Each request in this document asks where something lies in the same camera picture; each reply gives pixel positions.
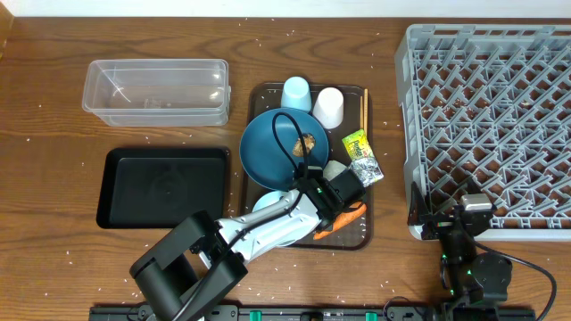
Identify light blue cup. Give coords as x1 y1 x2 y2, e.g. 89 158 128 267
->
281 77 312 112

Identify crumpled white napkin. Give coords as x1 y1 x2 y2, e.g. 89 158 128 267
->
323 160 347 181

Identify pale pink cup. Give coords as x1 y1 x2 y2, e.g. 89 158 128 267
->
312 87 344 129

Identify wooden chopstick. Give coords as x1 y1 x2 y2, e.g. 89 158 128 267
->
362 88 368 136
360 96 366 130

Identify clear plastic bin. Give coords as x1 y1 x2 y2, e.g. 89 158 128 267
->
82 59 231 127

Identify brown food scrap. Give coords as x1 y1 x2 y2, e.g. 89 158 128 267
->
292 134 316 157

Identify black waste tray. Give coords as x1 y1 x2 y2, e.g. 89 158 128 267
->
96 147 228 229

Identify light blue rice bowl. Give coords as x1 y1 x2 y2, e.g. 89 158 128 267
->
251 190 291 249

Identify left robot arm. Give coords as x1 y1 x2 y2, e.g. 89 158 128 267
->
129 169 366 320

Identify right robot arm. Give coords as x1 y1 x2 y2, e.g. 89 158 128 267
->
408 184 512 320

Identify orange carrot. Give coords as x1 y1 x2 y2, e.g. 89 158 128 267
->
313 202 367 240

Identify brown serving tray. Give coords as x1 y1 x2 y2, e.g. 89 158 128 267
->
239 82 374 251

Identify dark blue plate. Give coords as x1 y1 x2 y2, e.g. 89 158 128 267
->
239 108 329 191

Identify green foil snack wrapper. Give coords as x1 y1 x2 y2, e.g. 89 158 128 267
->
342 129 384 187

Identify grey dishwasher rack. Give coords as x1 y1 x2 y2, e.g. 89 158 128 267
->
394 24 570 242

